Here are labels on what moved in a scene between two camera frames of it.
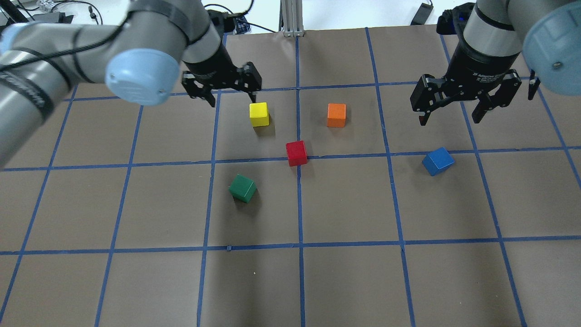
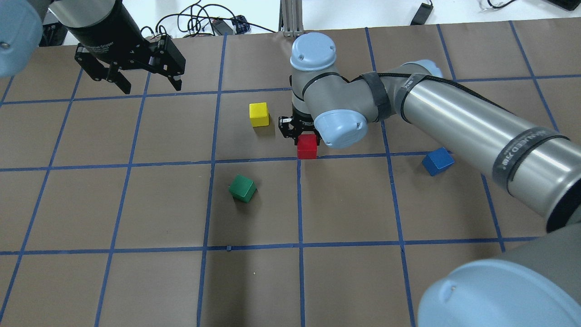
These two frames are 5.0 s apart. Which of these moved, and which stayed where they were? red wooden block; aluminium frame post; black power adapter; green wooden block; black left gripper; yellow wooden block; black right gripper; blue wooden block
Moved: red wooden block; black left gripper; black right gripper
Stayed: black power adapter; blue wooden block; green wooden block; aluminium frame post; yellow wooden block
